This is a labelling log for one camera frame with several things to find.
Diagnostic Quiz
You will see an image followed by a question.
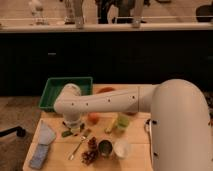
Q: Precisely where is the dark metal can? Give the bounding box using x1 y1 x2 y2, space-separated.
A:
98 140 113 157

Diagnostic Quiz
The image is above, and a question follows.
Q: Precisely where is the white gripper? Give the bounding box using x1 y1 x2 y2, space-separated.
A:
62 115 85 132

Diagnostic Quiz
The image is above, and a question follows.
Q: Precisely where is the red orange plate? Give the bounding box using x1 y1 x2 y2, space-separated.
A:
97 87 115 94

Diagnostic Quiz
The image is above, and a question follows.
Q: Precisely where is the orange tomato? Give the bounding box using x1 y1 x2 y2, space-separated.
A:
87 113 100 124

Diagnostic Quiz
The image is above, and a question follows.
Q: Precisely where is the metal spoon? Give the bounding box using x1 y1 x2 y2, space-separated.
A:
68 129 91 160

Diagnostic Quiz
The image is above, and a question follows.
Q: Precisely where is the yellow corn cob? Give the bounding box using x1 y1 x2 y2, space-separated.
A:
104 120 116 134

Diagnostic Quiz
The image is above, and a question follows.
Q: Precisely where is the green plastic cup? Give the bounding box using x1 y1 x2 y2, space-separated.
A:
116 113 130 131

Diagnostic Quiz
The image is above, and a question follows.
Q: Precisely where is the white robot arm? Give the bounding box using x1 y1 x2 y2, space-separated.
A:
53 79 213 171

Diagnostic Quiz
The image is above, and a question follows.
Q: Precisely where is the white cup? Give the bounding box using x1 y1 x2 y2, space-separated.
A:
113 139 131 159

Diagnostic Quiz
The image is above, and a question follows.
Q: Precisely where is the light blue cloth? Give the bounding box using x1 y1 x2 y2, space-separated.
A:
38 121 56 145

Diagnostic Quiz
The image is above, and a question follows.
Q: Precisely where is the red grape bunch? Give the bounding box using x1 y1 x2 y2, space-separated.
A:
81 137 99 165

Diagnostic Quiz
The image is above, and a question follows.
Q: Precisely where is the green pepper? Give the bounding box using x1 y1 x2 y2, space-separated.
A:
61 131 73 138

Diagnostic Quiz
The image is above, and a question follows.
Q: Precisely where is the green plastic bin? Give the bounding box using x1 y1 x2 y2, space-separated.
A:
39 77 93 112

